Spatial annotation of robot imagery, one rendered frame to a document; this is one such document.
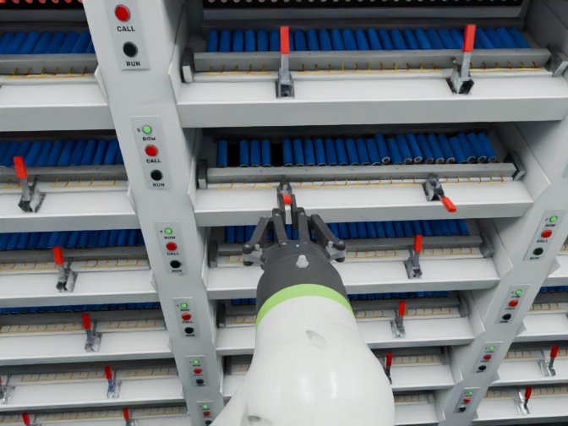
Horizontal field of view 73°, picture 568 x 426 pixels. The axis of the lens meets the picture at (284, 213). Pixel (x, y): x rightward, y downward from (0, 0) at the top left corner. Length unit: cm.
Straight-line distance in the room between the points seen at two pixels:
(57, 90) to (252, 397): 54
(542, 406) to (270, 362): 126
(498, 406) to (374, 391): 116
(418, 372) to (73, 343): 86
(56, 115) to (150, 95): 14
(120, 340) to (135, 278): 20
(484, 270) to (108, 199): 75
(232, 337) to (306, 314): 64
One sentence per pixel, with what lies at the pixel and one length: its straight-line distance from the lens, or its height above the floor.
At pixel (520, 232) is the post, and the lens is 86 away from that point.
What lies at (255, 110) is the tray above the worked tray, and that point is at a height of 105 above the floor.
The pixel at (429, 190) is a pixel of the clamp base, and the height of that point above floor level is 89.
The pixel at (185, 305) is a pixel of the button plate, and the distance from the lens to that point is 83.
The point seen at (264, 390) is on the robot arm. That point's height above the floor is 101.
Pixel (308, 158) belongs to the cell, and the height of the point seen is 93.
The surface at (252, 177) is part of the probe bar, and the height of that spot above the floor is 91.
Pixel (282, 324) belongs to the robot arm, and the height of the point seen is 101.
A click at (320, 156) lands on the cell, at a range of 73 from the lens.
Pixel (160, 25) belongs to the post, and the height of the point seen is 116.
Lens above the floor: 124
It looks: 34 degrees down
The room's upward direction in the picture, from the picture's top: straight up
